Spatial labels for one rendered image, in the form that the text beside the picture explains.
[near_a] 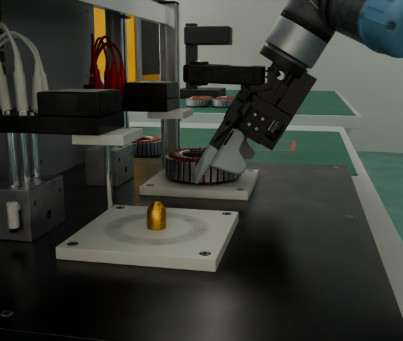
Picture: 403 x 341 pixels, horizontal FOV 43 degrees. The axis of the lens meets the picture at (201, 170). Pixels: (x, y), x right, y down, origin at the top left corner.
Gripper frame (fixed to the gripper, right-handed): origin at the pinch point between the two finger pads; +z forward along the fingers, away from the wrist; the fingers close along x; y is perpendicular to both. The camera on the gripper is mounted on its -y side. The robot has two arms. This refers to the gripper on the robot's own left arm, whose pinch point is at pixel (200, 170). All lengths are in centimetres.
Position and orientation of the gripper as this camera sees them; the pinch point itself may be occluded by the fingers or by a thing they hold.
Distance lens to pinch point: 76.2
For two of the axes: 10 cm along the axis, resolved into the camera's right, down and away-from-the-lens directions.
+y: 8.5, 5.3, -0.7
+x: 2.0, -1.9, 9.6
